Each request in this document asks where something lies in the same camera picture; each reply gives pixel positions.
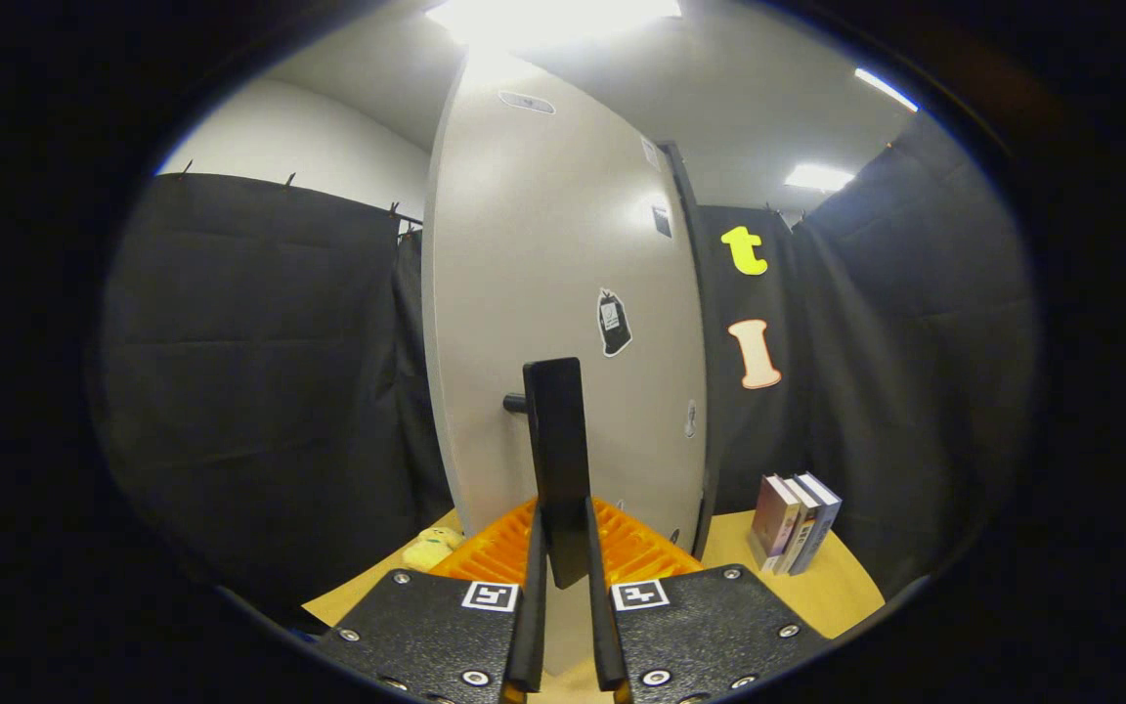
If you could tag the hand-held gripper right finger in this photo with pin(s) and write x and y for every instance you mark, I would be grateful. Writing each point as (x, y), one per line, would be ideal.
(602, 606)

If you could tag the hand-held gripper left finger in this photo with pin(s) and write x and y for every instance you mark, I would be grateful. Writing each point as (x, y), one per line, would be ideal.
(527, 606)

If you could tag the yellow plush toy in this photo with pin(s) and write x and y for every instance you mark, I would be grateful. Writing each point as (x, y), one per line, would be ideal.
(431, 550)

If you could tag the pink book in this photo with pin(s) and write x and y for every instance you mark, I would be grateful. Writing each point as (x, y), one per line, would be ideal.
(776, 523)

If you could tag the white brown book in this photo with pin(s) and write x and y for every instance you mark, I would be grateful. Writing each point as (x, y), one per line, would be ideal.
(802, 533)

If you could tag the blue grey book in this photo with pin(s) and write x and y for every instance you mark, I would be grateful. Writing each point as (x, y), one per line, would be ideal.
(822, 518)

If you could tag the black backdrop cloth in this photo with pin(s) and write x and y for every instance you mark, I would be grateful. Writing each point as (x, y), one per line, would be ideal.
(260, 391)

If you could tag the dark grey cabinet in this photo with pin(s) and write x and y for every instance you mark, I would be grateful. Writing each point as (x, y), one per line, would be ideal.
(685, 196)

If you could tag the small ceiling light panel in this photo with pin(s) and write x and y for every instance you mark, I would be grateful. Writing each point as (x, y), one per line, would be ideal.
(817, 177)

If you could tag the large ceiling light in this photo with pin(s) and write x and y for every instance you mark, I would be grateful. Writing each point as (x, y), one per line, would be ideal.
(553, 20)

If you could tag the twin ceiling light panel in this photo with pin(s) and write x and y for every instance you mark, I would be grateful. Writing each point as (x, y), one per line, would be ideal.
(886, 88)

